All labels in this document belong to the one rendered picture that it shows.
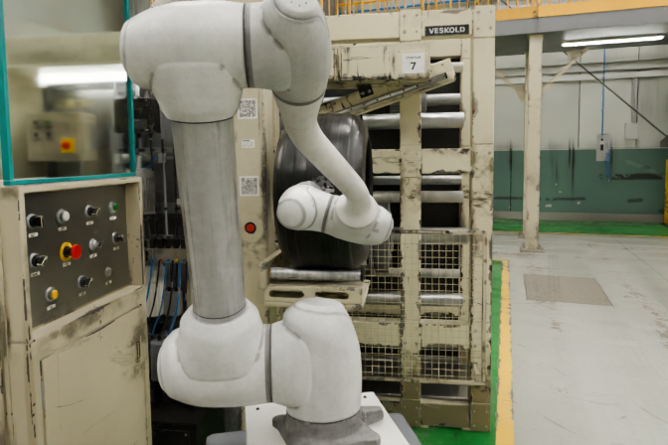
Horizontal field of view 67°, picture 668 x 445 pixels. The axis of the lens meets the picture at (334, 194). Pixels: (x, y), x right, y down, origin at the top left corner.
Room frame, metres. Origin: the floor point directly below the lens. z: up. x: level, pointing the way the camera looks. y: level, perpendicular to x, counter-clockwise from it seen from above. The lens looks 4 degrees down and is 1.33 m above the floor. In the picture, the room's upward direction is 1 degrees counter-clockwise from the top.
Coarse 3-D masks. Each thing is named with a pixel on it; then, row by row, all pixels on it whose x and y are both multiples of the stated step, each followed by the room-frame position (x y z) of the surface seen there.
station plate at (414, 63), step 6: (402, 54) 2.09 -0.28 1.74; (408, 54) 2.09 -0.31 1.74; (414, 54) 2.08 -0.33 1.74; (420, 54) 2.08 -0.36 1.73; (402, 60) 2.09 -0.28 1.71; (408, 60) 2.09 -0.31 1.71; (414, 60) 2.08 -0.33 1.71; (420, 60) 2.08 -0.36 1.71; (402, 66) 2.09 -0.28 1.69; (408, 66) 2.09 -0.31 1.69; (414, 66) 2.08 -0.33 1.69; (420, 66) 2.08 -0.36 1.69; (402, 72) 2.09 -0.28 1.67; (408, 72) 2.09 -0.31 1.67; (414, 72) 2.08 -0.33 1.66; (420, 72) 2.08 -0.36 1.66
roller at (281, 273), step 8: (272, 272) 1.83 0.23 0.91; (280, 272) 1.82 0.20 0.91; (288, 272) 1.82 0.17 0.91; (296, 272) 1.81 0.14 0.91; (304, 272) 1.81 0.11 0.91; (312, 272) 1.81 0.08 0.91; (320, 272) 1.80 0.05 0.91; (328, 272) 1.80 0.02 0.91; (336, 272) 1.79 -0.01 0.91; (344, 272) 1.79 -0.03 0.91; (352, 272) 1.79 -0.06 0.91; (360, 272) 1.79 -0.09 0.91; (320, 280) 1.81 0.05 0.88; (328, 280) 1.81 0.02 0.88; (336, 280) 1.80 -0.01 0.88; (344, 280) 1.79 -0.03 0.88; (352, 280) 1.79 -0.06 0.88; (360, 280) 1.79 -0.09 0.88
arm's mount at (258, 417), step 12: (372, 396) 1.18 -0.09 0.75; (252, 408) 1.13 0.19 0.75; (264, 408) 1.13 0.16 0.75; (276, 408) 1.13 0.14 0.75; (384, 408) 1.11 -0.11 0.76; (252, 420) 1.07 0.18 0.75; (264, 420) 1.07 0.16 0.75; (384, 420) 1.05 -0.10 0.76; (252, 432) 1.02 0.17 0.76; (264, 432) 1.01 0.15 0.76; (276, 432) 1.01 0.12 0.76; (384, 432) 1.00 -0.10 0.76; (396, 432) 1.00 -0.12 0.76; (252, 444) 0.97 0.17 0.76; (264, 444) 0.97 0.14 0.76; (276, 444) 0.96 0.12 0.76; (384, 444) 0.95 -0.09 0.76; (396, 444) 0.95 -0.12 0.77; (408, 444) 0.95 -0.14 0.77
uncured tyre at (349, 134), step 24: (336, 120) 1.81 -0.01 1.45; (360, 120) 1.88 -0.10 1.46; (288, 144) 1.74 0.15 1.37; (336, 144) 1.71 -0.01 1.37; (360, 144) 1.74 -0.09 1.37; (288, 168) 1.69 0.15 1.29; (312, 168) 1.68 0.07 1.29; (360, 168) 1.70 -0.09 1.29; (336, 192) 1.65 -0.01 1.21; (288, 240) 1.72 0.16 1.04; (312, 240) 1.70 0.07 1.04; (336, 240) 1.69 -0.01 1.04; (312, 264) 1.80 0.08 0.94; (336, 264) 1.78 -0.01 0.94; (360, 264) 1.86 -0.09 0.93
